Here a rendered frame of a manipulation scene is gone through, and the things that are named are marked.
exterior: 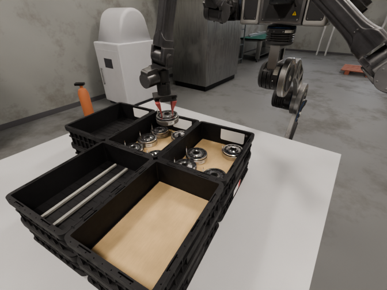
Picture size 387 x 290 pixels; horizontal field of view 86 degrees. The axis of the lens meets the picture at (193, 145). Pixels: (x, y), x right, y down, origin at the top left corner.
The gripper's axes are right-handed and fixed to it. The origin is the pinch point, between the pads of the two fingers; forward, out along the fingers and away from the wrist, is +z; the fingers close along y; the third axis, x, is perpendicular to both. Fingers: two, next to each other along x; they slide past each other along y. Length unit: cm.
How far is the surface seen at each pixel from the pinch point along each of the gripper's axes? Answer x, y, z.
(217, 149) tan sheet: -6.4, 23.2, 21.6
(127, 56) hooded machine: 274, -23, 25
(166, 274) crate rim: -65, -11, 8
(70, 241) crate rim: -51, -33, 8
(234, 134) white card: -6.1, 32.0, 14.8
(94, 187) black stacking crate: -20.0, -34.7, 18.6
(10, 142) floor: 191, -188, 101
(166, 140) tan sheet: 9.0, -1.4, 20.9
